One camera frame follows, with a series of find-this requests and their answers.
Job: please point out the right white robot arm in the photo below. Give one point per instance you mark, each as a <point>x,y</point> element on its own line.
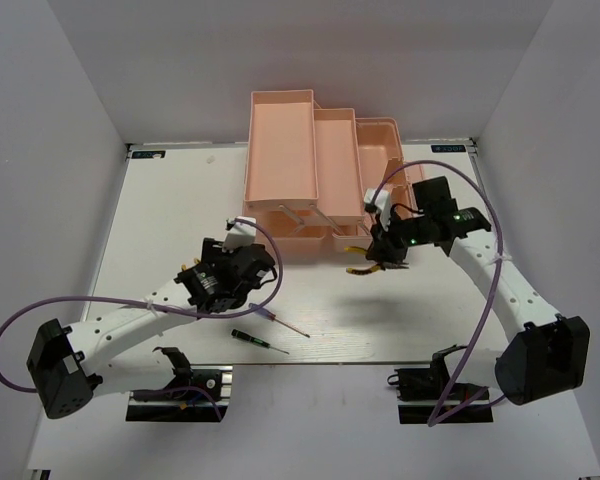
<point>546,352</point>

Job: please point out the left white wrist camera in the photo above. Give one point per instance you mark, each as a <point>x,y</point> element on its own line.
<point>240,232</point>

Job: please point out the black precision screwdriver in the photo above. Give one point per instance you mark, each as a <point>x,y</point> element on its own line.
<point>247,338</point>

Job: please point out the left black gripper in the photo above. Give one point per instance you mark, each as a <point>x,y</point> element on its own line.
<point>212,252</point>

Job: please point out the blue handled screwdriver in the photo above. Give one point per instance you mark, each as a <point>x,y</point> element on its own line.
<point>267,314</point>

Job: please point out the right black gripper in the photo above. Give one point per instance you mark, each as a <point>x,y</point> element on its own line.
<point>384,246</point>

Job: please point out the pink plastic toolbox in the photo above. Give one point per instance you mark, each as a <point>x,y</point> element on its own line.
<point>308,169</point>

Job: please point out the yellow pliers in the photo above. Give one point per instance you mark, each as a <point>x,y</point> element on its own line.
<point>376,267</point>

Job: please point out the left blue table label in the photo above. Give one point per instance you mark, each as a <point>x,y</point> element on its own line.
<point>148,154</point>

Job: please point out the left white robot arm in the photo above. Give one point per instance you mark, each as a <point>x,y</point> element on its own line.
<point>70,365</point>

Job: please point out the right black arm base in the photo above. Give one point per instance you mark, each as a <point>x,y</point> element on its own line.
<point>418,389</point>

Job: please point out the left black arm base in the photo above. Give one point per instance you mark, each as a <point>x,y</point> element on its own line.
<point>194,394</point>

